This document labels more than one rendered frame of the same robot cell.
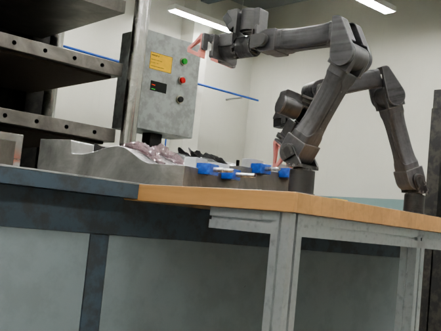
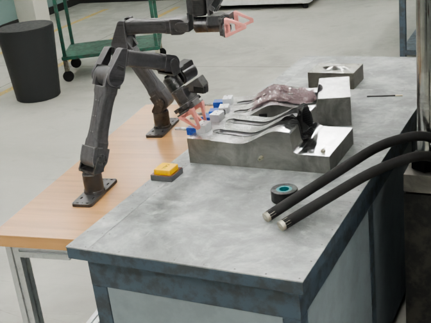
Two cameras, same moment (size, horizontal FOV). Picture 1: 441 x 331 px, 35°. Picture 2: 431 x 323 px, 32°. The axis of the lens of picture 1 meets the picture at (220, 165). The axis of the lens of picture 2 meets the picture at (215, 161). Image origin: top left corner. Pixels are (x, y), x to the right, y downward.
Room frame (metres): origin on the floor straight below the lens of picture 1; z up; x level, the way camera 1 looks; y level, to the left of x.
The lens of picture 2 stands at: (4.39, -1.06, 1.76)
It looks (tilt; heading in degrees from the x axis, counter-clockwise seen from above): 22 degrees down; 158
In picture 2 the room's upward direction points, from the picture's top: 7 degrees counter-clockwise
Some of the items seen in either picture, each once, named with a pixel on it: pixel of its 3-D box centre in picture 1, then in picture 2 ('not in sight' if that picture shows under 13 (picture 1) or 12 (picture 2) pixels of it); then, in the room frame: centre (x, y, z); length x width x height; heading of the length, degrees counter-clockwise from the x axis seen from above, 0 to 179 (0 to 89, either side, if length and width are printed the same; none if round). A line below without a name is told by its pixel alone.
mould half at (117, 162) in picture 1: (137, 167); (284, 104); (1.93, 0.23, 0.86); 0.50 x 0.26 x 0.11; 57
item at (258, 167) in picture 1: (263, 169); (206, 118); (1.98, -0.12, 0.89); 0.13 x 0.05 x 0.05; 40
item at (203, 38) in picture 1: (203, 48); (240, 21); (1.92, 0.08, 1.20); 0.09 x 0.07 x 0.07; 48
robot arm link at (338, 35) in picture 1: (309, 49); (152, 34); (1.72, -0.19, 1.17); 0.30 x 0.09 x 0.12; 48
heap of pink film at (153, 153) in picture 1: (142, 152); (282, 93); (1.94, 0.22, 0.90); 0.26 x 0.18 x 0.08; 57
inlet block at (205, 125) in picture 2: (290, 173); (192, 129); (2.05, -0.21, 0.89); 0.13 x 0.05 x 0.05; 41
